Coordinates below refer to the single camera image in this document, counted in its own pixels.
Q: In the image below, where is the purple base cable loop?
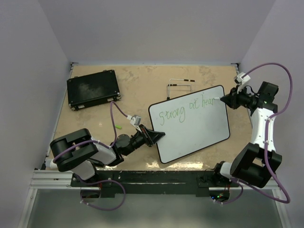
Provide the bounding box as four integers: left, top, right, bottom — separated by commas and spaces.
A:
80, 179, 126, 210

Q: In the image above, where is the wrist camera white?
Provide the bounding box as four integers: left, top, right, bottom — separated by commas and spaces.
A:
127, 115, 142, 131
234, 72, 251, 94

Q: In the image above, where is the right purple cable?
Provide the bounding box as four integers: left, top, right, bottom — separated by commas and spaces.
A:
242, 62, 293, 204

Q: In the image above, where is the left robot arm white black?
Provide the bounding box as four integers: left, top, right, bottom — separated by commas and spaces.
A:
50, 124, 165, 186

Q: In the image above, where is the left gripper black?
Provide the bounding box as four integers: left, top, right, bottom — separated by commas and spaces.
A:
123, 124, 165, 156

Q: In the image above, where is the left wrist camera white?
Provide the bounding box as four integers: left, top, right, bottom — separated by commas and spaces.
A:
127, 115, 142, 131

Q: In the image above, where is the black flat case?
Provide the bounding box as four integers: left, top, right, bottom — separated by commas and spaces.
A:
66, 69, 121, 111

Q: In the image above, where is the black white eraser tool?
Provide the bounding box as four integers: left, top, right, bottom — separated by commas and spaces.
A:
45, 159, 58, 170

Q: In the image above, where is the wire whiteboard stand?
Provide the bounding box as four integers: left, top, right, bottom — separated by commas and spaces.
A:
167, 78, 196, 100

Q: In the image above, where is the aluminium front rail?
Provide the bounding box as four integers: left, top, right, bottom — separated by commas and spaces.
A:
30, 169, 281, 190

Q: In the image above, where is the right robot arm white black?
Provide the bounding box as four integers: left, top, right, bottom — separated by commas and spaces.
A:
211, 82, 282, 188

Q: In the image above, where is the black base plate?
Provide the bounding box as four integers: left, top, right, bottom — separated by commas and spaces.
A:
71, 171, 237, 198

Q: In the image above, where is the white whiteboard with dark frame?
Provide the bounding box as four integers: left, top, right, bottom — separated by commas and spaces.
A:
148, 85, 230, 164

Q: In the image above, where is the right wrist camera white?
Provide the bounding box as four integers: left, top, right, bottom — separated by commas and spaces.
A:
234, 72, 251, 94

